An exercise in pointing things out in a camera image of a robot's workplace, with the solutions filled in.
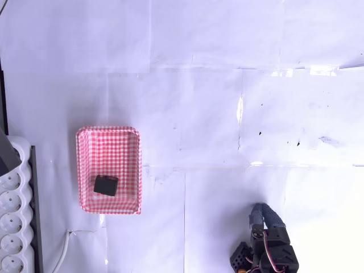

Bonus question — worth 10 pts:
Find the white power strip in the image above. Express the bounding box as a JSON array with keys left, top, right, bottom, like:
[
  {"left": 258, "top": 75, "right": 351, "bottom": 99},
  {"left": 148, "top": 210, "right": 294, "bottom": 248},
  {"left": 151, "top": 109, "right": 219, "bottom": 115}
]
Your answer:
[{"left": 0, "top": 135, "right": 36, "bottom": 273}]

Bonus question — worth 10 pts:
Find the grey box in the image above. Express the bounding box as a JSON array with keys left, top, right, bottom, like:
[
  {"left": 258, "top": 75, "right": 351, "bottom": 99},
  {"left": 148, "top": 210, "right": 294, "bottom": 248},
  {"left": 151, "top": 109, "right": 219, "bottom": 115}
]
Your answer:
[{"left": 0, "top": 125, "right": 23, "bottom": 177}]

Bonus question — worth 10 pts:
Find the small black cube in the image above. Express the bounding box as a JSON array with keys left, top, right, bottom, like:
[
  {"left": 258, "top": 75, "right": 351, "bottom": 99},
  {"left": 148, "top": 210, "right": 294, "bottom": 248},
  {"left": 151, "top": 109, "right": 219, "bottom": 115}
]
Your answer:
[{"left": 93, "top": 174, "right": 119, "bottom": 197}]

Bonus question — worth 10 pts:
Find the white power cable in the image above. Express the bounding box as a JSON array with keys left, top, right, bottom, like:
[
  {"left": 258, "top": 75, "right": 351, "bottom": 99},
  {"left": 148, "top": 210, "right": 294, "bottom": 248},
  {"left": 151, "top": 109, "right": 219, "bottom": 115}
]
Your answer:
[{"left": 52, "top": 230, "right": 72, "bottom": 273}]

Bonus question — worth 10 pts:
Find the red checkered tray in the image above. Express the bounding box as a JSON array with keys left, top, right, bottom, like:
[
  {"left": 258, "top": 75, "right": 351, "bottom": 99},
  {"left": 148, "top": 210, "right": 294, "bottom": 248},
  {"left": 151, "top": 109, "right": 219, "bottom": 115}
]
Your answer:
[{"left": 75, "top": 126, "right": 143, "bottom": 216}]

